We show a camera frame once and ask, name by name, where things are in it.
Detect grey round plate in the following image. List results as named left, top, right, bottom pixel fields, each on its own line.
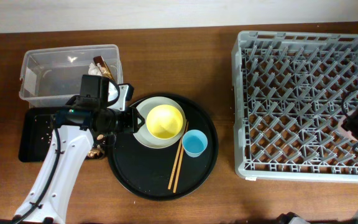
left=134, top=96, right=186, bottom=149

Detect yellow bowl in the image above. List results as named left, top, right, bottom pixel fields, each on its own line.
left=146, top=105, right=184, bottom=139

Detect wooden chopstick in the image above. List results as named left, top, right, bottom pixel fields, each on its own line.
left=168, top=121, right=189, bottom=190
left=173, top=121, right=189, bottom=193

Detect white tissue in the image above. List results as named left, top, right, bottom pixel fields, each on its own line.
left=88, top=63, right=103, bottom=76

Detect blue plastic cup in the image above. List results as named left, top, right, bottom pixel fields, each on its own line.
left=181, top=129, right=208, bottom=157

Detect gold foil wrapper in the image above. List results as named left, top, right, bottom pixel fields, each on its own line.
left=93, top=56, right=115, bottom=80

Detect brown food scraps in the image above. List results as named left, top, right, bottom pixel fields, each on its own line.
left=86, top=134, right=106, bottom=159

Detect pink plastic cup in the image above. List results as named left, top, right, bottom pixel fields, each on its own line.
left=337, top=117, right=357, bottom=141

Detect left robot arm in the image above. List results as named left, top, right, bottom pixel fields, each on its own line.
left=9, top=95, right=145, bottom=223

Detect clear plastic waste bin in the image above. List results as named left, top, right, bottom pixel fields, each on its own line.
left=19, top=44, right=124, bottom=107

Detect grey dishwasher rack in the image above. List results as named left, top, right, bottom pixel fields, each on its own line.
left=231, top=30, right=358, bottom=184

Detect round black serving tray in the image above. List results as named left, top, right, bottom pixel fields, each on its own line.
left=107, top=94, right=219, bottom=201

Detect black rectangular tray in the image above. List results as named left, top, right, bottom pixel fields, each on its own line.
left=18, top=105, right=108, bottom=163

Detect left black cable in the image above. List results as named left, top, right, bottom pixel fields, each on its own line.
left=9, top=77, right=121, bottom=224

